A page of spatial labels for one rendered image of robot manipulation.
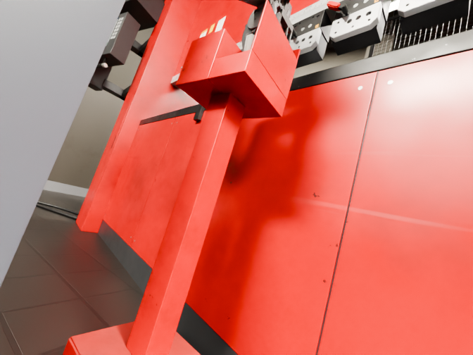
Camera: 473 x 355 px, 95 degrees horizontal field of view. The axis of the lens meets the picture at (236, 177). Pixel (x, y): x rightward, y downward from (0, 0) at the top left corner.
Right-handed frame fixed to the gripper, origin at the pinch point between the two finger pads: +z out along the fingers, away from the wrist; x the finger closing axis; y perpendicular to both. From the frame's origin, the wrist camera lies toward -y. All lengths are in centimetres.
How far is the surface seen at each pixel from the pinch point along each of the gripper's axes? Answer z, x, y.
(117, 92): -39, 191, 44
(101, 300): 74, 47, 7
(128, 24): -78, 150, 23
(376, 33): -34, -15, 38
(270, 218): 31.4, -2.4, 19.5
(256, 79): 5.9, -4.9, -3.4
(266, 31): -3.4, -5.0, -3.9
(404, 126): 6.5, -27.4, 17.8
